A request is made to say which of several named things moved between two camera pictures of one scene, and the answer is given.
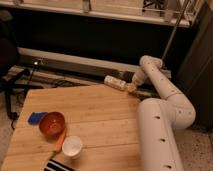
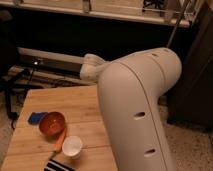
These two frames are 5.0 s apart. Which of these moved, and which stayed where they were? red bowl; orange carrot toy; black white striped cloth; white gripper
Moved: white gripper
Stayed: black white striped cloth; red bowl; orange carrot toy
